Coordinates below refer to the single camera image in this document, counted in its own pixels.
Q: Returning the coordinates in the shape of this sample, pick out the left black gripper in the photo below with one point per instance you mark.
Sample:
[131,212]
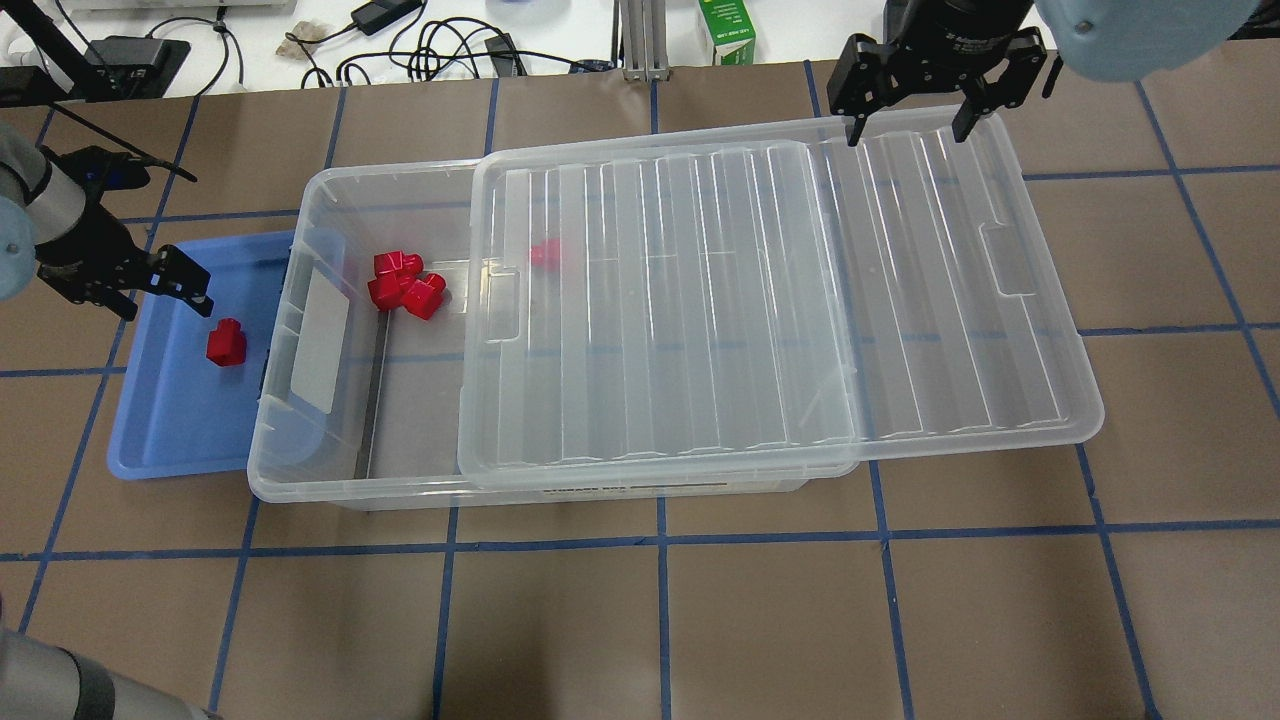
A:
[82,259]

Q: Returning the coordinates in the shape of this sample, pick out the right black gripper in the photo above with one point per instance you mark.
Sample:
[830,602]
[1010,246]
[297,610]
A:
[962,22]

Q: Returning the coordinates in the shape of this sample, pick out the red block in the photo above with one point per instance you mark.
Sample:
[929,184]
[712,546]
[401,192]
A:
[387,291]
[546,256]
[226,343]
[422,297]
[398,264]

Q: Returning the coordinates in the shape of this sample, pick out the clear plastic box lid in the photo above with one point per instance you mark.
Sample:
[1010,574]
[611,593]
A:
[961,333]

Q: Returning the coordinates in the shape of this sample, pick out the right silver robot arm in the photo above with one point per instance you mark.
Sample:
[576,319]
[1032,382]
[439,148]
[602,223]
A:
[1123,41]

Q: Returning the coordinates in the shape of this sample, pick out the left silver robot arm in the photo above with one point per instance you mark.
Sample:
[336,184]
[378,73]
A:
[56,229]

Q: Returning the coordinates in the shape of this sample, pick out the clear plastic storage box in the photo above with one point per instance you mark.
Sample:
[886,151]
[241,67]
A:
[400,340]

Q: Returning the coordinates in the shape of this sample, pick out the blue plastic tray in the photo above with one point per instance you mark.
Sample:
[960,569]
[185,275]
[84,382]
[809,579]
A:
[178,413]

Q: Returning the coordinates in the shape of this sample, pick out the green white carton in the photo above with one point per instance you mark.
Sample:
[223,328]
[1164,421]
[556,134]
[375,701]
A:
[728,33]

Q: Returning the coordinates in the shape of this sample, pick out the black device on table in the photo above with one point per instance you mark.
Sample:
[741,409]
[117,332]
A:
[138,67]

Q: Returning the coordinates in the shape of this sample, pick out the black power adapter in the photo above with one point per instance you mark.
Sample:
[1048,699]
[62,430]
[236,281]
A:
[372,17]

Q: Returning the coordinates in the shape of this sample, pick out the aluminium frame post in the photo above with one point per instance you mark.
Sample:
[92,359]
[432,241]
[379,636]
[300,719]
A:
[640,48]

